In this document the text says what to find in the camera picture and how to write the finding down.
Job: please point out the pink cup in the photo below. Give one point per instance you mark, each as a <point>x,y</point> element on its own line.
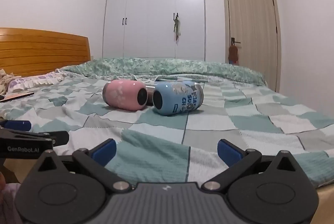
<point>120,95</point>

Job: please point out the lavender cloth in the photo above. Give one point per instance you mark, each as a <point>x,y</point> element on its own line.
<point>9,203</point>

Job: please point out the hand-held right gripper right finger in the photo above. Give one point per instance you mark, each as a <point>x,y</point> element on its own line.
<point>229,153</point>

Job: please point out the wooden bed headboard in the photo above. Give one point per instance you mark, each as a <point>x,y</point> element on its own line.
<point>44,53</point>

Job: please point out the green checked bedsheet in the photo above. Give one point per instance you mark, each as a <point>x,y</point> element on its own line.
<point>161,140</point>

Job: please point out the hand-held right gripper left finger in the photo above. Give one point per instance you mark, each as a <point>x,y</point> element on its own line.
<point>104,152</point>

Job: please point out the green floral quilt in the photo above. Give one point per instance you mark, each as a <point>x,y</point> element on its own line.
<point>161,67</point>

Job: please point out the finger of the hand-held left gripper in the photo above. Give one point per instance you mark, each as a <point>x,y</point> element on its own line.
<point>61,138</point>
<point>18,125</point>

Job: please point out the beige crumpled cloth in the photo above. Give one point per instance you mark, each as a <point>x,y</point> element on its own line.
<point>6,80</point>

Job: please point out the beige mattress side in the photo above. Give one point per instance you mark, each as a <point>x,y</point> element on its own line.
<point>325,203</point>

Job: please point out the dark brown cup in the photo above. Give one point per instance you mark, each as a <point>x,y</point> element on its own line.
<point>150,96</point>

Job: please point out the purple floral pillow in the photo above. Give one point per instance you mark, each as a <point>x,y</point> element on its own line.
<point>36,80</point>

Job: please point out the white wardrobe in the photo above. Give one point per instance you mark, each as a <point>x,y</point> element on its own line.
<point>151,18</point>

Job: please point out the blue printed cup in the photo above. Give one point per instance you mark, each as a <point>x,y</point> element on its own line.
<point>171,100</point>

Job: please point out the beige door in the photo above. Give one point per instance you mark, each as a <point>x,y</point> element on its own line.
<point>250,25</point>

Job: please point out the green hanging ornament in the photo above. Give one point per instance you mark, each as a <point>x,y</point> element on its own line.
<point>177,27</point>

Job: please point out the red hanging bag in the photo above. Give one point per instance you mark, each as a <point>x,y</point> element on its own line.
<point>233,55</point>

